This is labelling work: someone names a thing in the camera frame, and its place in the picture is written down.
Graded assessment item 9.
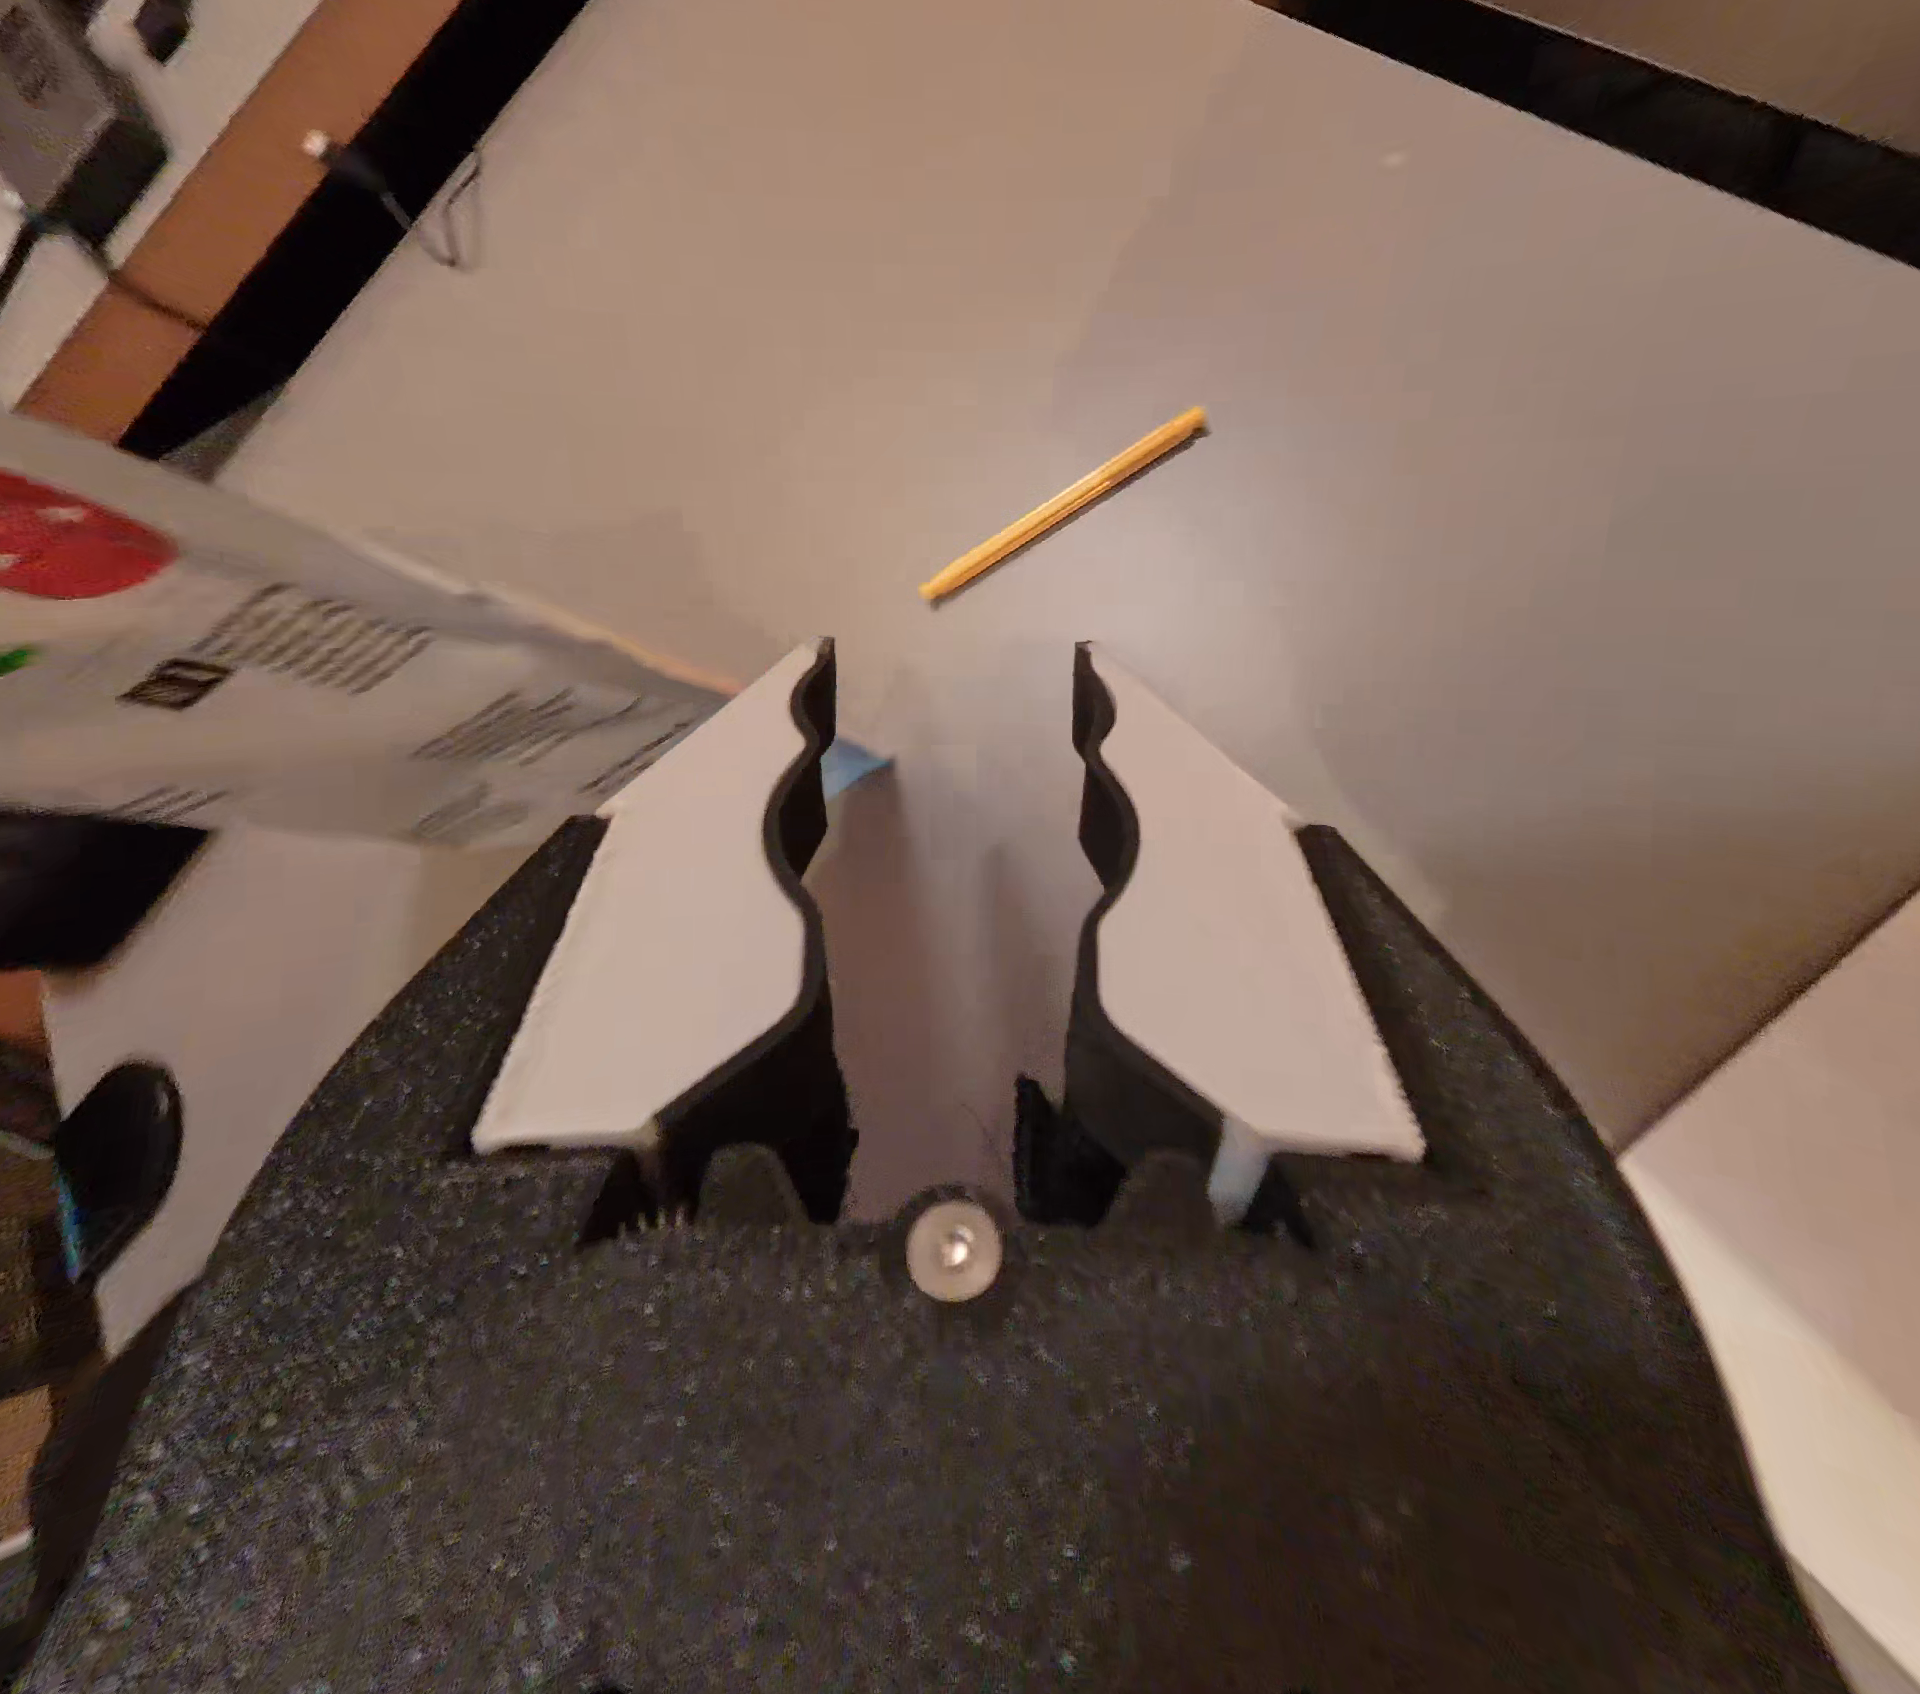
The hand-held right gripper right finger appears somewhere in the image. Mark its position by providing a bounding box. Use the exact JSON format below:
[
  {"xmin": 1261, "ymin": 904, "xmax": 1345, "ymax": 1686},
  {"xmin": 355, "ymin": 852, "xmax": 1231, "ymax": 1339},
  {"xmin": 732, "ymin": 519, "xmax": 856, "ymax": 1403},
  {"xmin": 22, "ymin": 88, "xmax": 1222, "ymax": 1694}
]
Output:
[{"xmin": 1017, "ymin": 641, "xmax": 1428, "ymax": 1226}]

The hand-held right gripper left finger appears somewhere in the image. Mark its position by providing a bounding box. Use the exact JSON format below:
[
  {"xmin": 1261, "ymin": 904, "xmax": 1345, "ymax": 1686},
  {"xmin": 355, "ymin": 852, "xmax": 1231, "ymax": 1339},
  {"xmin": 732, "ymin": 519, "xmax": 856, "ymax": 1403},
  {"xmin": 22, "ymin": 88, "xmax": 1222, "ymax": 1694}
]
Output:
[{"xmin": 473, "ymin": 638, "xmax": 861, "ymax": 1225}]

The long yellow plastic rod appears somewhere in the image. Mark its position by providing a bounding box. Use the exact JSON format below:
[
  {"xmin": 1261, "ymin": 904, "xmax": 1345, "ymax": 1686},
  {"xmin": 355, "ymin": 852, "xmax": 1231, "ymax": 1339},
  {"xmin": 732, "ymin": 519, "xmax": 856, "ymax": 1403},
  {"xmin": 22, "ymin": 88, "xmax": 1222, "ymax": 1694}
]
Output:
[{"xmin": 918, "ymin": 405, "xmax": 1213, "ymax": 607}]

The grey electronic device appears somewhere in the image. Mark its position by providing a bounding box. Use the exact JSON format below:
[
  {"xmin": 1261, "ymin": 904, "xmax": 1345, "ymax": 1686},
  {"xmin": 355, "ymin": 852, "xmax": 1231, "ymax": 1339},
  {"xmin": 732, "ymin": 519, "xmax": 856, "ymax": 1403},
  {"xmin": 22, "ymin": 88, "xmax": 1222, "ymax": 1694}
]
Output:
[{"xmin": 0, "ymin": 0, "xmax": 171, "ymax": 248}]

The black cable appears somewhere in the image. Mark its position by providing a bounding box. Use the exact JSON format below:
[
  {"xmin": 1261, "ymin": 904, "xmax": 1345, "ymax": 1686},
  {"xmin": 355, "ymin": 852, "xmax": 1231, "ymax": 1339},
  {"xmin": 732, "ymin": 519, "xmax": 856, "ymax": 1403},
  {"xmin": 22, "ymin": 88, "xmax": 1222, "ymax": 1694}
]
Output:
[{"xmin": 307, "ymin": 128, "xmax": 487, "ymax": 273}]

